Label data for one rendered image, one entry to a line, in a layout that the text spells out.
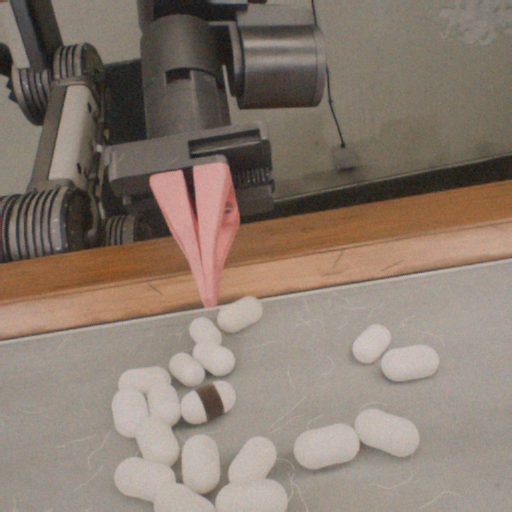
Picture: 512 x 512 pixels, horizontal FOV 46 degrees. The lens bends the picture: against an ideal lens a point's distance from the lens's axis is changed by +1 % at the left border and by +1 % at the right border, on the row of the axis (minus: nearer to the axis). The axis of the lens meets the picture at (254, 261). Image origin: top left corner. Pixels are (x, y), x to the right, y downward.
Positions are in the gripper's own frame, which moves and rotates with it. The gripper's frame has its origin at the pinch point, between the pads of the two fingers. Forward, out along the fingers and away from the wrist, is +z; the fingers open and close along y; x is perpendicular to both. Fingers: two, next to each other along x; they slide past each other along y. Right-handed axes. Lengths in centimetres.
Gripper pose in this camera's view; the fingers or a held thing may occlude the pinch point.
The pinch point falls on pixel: (208, 291)
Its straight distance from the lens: 35.8
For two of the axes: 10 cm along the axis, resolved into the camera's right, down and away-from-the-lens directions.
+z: 1.4, 8.9, -4.3
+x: 0.9, 4.2, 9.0
